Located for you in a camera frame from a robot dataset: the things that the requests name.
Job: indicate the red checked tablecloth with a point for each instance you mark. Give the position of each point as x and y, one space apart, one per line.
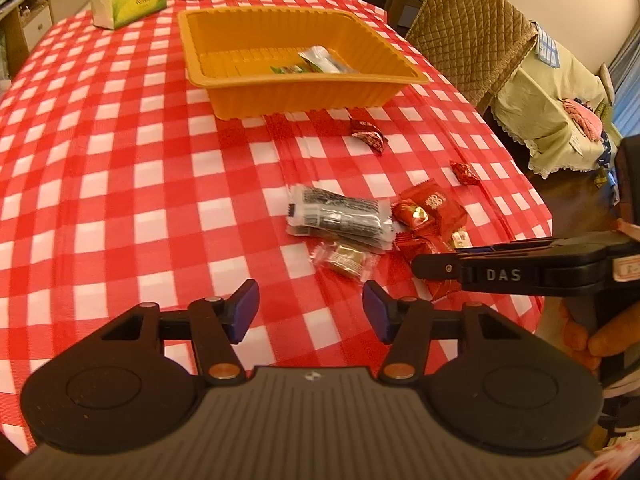
125 185

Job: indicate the pink cloth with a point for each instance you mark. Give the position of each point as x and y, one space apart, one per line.
582 120

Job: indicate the small red wrapped candy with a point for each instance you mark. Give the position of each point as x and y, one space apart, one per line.
464 173

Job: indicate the person's right hand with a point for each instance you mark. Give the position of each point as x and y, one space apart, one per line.
612 337

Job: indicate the red snack packet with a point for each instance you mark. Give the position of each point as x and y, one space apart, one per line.
430 210
430 245

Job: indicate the pale green furniture cover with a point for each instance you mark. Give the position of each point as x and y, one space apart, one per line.
540 105

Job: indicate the wooden shelf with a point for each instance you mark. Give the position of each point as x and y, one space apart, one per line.
30 25

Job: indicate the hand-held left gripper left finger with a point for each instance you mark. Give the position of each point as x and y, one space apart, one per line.
246 310

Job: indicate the quilted beige chair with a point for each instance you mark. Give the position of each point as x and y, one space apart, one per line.
465 35

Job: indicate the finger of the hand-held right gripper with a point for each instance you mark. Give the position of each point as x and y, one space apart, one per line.
510 248
435 266

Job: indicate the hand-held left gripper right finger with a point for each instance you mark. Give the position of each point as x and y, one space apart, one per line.
375 310

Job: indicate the black silver snack packet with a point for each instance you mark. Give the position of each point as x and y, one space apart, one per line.
340 215

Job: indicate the golden candy in clear wrapper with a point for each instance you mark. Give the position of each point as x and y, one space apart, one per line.
347 259

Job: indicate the blue white paper pack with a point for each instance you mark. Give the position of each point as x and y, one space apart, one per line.
547 45

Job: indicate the green white snack packet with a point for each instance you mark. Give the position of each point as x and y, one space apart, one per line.
287 69

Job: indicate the orange plastic tray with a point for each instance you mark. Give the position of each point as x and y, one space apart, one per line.
300 95

